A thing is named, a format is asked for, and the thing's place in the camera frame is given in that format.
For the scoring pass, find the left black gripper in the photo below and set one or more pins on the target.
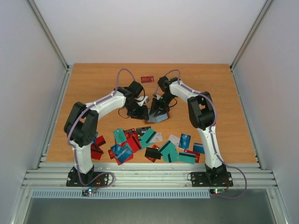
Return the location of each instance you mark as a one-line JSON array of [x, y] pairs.
[[142, 115]]

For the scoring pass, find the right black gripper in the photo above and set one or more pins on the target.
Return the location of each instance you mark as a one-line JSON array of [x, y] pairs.
[[160, 109]]

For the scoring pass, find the brown leather card holder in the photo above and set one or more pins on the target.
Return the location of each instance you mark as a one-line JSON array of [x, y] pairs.
[[153, 120]]

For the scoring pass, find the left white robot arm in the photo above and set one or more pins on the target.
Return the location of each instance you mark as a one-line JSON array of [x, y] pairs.
[[81, 125]]

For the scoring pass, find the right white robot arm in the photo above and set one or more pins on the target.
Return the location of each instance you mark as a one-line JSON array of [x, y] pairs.
[[202, 115]]

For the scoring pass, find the black vip card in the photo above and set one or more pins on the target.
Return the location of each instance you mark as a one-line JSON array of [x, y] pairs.
[[142, 130]]

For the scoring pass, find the teal card black stripe centre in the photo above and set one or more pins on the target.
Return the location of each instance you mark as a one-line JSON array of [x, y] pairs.
[[147, 137]]

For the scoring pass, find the teal card black stripe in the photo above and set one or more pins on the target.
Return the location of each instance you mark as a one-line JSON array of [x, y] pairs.
[[169, 152], [147, 137]]

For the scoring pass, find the white card centre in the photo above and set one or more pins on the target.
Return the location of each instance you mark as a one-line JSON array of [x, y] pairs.
[[157, 138]]

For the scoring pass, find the white card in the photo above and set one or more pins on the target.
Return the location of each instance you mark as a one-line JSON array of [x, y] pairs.
[[174, 139], [157, 138]]

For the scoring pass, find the teal card upper left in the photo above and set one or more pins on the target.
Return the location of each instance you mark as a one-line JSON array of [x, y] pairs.
[[119, 136]]

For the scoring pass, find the lone red card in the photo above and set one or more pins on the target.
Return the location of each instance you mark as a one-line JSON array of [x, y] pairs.
[[147, 79]]

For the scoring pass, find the red card black stripe centre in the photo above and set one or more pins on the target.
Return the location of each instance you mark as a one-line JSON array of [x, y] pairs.
[[134, 144]]

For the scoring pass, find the red card black stripe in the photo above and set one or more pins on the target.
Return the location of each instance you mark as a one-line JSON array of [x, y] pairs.
[[134, 144], [96, 152]]

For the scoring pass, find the white card right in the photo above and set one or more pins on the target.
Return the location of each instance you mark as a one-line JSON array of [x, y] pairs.
[[174, 139]]

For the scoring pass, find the black card bottom centre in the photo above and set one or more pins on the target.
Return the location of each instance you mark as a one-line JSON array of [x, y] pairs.
[[153, 153]]

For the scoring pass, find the blue card far left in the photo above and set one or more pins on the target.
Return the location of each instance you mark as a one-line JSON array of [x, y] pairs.
[[95, 137]]

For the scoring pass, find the blue card lower pile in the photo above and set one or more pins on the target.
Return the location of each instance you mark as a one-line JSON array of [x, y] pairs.
[[125, 154]]

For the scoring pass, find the teal card black stripe right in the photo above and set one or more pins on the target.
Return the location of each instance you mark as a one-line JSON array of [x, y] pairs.
[[169, 152]]

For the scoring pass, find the red card upper left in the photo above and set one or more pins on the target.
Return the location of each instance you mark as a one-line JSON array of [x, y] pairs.
[[99, 141]]

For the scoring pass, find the teal card bottom right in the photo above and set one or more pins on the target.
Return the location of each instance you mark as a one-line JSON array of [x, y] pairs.
[[186, 157]]

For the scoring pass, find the blue card far right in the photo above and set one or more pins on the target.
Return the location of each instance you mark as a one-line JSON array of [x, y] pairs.
[[198, 148]]

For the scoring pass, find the red card black stripe left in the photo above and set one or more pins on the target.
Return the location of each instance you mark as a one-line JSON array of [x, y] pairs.
[[96, 152]]

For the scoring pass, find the red card bottom right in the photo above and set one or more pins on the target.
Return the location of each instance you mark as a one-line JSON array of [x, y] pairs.
[[197, 155]]

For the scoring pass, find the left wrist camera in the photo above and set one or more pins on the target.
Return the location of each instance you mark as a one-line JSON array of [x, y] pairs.
[[142, 100]]

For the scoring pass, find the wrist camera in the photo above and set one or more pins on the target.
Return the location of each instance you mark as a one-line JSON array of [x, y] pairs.
[[157, 96], [142, 100]]

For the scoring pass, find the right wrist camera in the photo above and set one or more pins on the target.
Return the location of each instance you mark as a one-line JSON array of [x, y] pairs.
[[157, 96]]

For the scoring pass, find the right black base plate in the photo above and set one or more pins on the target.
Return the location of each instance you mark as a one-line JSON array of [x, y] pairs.
[[204, 179]]

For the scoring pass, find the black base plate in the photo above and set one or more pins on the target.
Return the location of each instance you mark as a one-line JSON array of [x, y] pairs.
[[74, 178], [204, 179]]

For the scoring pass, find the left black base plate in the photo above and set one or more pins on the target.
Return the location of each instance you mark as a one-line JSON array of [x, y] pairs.
[[74, 178]]

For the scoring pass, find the slotted grey cable duct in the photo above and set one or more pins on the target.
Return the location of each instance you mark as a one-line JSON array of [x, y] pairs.
[[122, 194]]

